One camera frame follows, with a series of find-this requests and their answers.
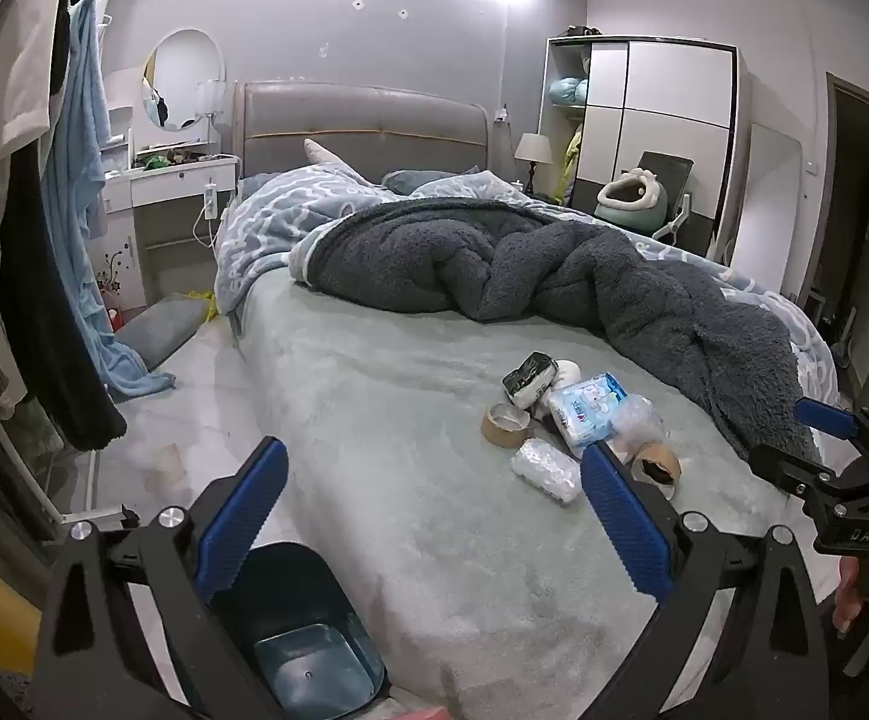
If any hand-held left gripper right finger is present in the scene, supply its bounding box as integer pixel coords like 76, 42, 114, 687
580, 442, 832, 720

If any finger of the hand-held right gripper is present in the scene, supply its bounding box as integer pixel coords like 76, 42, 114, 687
794, 397, 862, 440
747, 444, 840, 497

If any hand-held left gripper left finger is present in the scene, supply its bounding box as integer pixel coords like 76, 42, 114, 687
29, 435, 289, 720

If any brown tape roll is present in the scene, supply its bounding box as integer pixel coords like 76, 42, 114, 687
629, 442, 682, 500
480, 403, 534, 449

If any dark teal waste bin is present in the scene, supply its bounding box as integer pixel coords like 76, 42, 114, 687
205, 540, 390, 720

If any clear plastic packet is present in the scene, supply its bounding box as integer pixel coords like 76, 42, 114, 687
510, 439, 584, 505

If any clear plastic wrap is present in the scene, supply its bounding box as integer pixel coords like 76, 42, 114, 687
610, 394, 667, 458

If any blue tissue pack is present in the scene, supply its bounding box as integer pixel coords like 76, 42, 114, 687
546, 373, 630, 460

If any white paper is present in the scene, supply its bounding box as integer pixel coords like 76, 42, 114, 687
546, 360, 584, 400

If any black and white packet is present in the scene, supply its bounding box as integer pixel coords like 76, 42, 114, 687
501, 351, 561, 410

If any person's right hand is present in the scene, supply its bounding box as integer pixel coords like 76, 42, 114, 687
831, 551, 868, 638

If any clear plastic cup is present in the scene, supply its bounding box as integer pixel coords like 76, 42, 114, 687
145, 442, 190, 490

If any white clothes rack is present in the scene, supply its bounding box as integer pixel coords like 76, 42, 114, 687
48, 454, 143, 537

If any bed with grey-green sheet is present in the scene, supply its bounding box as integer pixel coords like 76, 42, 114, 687
213, 80, 840, 720

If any grey floor cushion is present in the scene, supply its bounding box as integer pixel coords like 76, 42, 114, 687
115, 294, 211, 374

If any yellow cloth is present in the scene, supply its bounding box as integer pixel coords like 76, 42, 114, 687
183, 289, 225, 323

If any dark grey fleece blanket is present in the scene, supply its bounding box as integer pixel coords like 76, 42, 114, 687
288, 195, 825, 466

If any black chair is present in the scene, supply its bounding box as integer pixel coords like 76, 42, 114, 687
633, 151, 694, 242

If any teal and white cat bed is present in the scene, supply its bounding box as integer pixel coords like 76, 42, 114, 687
595, 167, 664, 230

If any black hanging garment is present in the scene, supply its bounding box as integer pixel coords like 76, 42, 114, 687
0, 0, 130, 451

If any white power strip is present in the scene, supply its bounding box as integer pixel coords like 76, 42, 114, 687
193, 178, 219, 247

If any white dressing table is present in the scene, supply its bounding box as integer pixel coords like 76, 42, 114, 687
100, 152, 244, 316

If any white wardrobe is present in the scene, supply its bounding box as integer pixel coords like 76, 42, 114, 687
537, 34, 750, 256

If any white pillow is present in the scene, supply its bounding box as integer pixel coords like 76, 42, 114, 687
303, 137, 353, 167

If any grey-blue pillow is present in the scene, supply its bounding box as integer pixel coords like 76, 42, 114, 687
381, 169, 480, 197

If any bedside lamp with shade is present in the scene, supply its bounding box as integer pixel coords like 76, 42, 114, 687
515, 133, 554, 196

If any light blue towel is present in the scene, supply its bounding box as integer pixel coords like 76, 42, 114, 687
40, 0, 176, 400

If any teal plush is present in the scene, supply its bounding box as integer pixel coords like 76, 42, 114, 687
549, 77, 591, 107

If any grey padded headboard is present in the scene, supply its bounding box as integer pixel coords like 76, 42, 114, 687
233, 80, 491, 181

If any white desk lamp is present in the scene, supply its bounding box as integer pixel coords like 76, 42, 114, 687
194, 80, 227, 160

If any white hanging garment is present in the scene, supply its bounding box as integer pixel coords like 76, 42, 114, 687
0, 0, 68, 160

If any dark door frame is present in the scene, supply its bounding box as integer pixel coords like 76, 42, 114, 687
801, 71, 869, 410

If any flower wall sticker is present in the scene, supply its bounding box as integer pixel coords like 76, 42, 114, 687
97, 246, 137, 316

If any round wall mirror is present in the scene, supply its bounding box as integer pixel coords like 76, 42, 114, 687
140, 30, 225, 134

